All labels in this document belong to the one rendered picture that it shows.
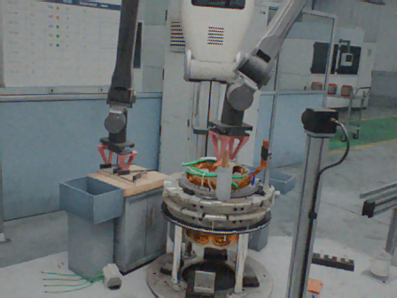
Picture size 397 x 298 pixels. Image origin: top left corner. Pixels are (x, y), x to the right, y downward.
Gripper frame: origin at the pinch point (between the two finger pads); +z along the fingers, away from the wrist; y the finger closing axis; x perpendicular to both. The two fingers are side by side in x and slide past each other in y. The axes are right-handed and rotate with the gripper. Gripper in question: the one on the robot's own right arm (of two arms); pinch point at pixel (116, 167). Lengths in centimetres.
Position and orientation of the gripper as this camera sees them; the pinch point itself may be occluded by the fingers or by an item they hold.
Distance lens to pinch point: 141.7
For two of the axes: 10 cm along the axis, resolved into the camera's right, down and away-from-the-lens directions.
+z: -1.0, 9.5, 3.1
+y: 7.7, 2.7, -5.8
